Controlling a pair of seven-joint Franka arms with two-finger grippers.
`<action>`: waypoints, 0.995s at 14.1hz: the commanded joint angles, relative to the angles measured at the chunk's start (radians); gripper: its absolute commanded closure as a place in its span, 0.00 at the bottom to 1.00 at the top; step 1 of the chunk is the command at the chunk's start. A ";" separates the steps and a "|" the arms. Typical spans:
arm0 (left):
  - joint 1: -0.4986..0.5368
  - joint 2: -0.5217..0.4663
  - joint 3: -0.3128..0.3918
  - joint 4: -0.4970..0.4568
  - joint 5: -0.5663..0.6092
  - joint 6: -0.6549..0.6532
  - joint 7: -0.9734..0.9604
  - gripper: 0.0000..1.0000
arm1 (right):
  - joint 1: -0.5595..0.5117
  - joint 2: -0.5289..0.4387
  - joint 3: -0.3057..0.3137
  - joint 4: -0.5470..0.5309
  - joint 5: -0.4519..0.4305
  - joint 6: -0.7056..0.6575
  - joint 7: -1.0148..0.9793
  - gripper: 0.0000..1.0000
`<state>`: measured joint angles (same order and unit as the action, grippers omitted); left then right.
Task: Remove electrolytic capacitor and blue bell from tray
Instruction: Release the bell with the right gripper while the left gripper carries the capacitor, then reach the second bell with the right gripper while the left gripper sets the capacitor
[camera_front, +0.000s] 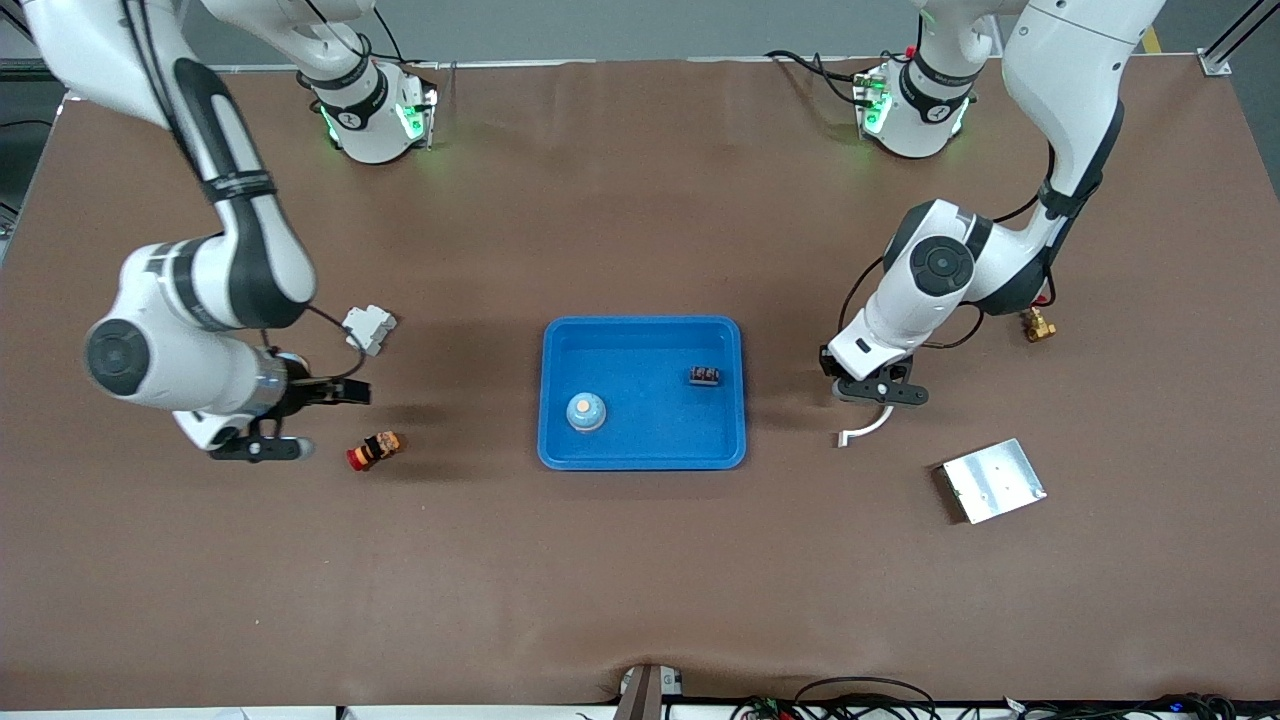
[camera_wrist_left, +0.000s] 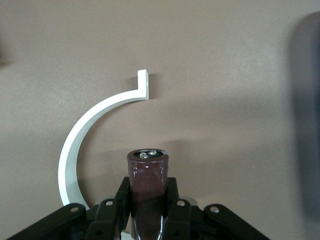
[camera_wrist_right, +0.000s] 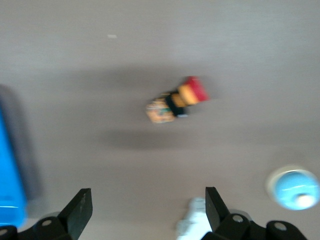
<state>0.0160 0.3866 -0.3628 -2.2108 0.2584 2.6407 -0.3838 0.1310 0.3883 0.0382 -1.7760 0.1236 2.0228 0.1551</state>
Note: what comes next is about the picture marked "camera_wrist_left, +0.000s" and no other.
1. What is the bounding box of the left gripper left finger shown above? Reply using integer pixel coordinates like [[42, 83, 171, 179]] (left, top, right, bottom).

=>
[[7, 176, 133, 240]]

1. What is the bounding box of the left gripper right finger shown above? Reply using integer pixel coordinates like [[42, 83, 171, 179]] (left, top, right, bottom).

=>
[[161, 176, 271, 240]]

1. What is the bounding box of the dark brown rectangular block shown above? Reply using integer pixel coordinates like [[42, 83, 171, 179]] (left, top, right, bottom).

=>
[[126, 148, 169, 240]]

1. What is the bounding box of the white curved plastic bracket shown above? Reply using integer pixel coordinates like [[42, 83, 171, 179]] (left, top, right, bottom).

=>
[[57, 69, 151, 210]]

